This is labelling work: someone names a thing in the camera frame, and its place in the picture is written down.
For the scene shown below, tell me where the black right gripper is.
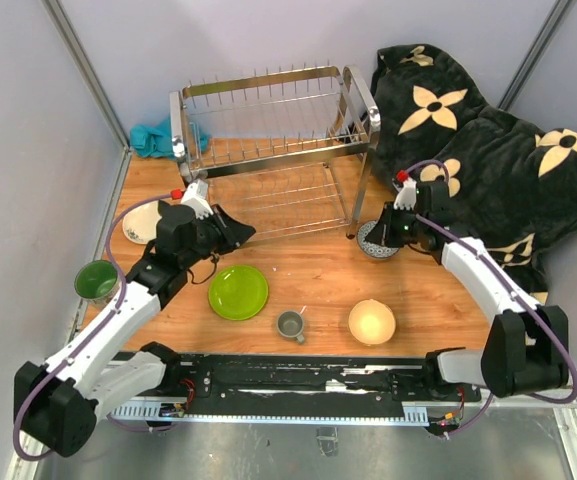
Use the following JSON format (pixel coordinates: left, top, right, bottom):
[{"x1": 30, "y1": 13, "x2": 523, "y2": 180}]
[{"x1": 365, "y1": 201, "x2": 427, "y2": 248}]

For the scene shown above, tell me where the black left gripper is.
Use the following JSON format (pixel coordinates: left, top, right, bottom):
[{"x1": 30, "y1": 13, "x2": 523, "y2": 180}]
[{"x1": 181, "y1": 204, "x2": 257, "y2": 268}]

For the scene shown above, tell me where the blue patterned bowl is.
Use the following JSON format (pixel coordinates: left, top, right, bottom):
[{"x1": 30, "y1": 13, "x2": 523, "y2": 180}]
[{"x1": 356, "y1": 220, "x2": 399, "y2": 260}]

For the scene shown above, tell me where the cream bowl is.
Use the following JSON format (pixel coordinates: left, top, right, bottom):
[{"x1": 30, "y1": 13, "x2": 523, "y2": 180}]
[{"x1": 348, "y1": 299, "x2": 396, "y2": 346}]

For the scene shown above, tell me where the steel wire dish rack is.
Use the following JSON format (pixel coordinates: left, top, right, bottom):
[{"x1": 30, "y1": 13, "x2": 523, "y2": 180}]
[{"x1": 169, "y1": 65, "x2": 381, "y2": 243}]

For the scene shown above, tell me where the green-lined floral mug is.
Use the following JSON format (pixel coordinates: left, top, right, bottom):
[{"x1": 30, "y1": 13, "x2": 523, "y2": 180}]
[{"x1": 74, "y1": 260, "x2": 120, "y2": 310}]

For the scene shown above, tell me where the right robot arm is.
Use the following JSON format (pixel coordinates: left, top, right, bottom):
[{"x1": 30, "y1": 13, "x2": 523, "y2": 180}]
[{"x1": 365, "y1": 179, "x2": 572, "y2": 400}]

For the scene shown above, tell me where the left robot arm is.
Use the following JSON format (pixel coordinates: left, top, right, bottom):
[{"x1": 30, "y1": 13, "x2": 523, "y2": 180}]
[{"x1": 13, "y1": 195, "x2": 256, "y2": 461}]

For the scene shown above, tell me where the lime green plate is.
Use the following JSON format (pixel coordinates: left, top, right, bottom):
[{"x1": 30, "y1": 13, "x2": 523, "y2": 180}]
[{"x1": 208, "y1": 265, "x2": 269, "y2": 321}]

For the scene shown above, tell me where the white plate with black flowers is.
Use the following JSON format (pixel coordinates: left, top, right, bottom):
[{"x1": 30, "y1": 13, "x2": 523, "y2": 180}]
[{"x1": 122, "y1": 200, "x2": 161, "y2": 245}]

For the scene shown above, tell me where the small grey cup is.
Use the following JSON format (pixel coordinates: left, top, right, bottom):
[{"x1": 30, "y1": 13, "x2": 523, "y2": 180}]
[{"x1": 276, "y1": 310, "x2": 305, "y2": 344}]

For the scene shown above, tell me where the teal cloth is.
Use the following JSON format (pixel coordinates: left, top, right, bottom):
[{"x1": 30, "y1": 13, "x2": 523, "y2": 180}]
[{"x1": 130, "y1": 117, "x2": 212, "y2": 161}]

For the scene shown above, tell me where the black flower blanket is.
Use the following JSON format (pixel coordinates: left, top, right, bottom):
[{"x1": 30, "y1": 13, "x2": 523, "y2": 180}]
[{"x1": 370, "y1": 44, "x2": 577, "y2": 301}]

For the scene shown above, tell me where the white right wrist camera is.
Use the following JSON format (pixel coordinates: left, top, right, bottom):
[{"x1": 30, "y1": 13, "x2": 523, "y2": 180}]
[{"x1": 393, "y1": 170, "x2": 417, "y2": 211}]

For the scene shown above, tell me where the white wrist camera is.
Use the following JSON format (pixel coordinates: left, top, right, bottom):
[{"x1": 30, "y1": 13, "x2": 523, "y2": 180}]
[
  {"x1": 174, "y1": 179, "x2": 214, "y2": 219},
  {"x1": 393, "y1": 170, "x2": 417, "y2": 211}
]

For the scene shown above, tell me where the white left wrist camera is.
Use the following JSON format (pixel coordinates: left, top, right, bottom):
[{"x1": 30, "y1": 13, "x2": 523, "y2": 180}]
[{"x1": 174, "y1": 179, "x2": 214, "y2": 219}]

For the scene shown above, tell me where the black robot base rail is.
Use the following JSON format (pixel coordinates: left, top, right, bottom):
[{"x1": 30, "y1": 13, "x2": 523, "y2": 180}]
[{"x1": 107, "y1": 349, "x2": 484, "y2": 419}]

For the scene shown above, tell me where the aluminium corner post left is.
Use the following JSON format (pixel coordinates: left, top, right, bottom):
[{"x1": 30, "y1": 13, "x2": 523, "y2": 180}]
[{"x1": 41, "y1": 0, "x2": 130, "y2": 150}]

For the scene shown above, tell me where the aluminium corner post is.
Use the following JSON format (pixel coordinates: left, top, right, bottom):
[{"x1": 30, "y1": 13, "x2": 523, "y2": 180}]
[
  {"x1": 41, "y1": 0, "x2": 130, "y2": 150},
  {"x1": 497, "y1": 0, "x2": 576, "y2": 111}
]

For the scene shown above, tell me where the aluminium corner post right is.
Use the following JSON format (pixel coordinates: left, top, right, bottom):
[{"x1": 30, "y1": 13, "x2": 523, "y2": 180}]
[{"x1": 497, "y1": 0, "x2": 576, "y2": 111}]

